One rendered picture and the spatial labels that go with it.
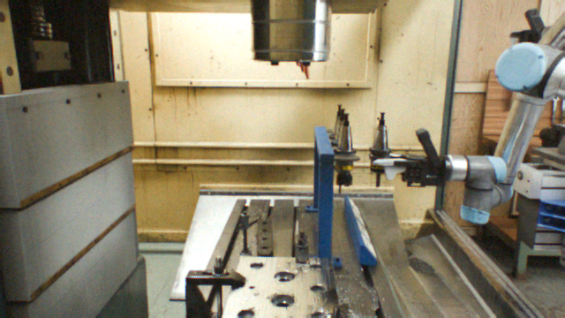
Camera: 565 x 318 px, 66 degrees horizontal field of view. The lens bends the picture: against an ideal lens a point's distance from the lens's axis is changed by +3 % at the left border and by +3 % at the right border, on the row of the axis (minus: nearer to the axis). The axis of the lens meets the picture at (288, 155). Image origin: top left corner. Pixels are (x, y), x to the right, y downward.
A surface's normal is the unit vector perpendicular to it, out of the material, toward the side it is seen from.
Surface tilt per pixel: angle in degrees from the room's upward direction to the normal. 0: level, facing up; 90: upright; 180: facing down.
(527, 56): 90
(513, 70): 88
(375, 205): 24
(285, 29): 90
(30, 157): 91
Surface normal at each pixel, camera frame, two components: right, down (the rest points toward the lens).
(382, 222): 0.00, -0.80
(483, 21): -0.01, 0.22
